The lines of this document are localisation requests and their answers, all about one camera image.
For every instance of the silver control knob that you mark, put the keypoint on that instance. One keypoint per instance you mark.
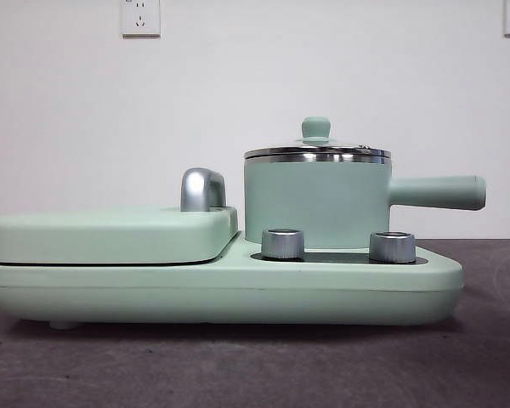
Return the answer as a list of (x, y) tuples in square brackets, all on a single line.
[(282, 244), (392, 247)]

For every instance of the green breakfast machine base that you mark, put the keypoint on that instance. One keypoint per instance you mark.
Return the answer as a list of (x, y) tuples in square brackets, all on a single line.
[(110, 293)]

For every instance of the glass pot lid green knob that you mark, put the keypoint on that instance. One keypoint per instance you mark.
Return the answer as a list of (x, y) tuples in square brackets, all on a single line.
[(315, 127)]

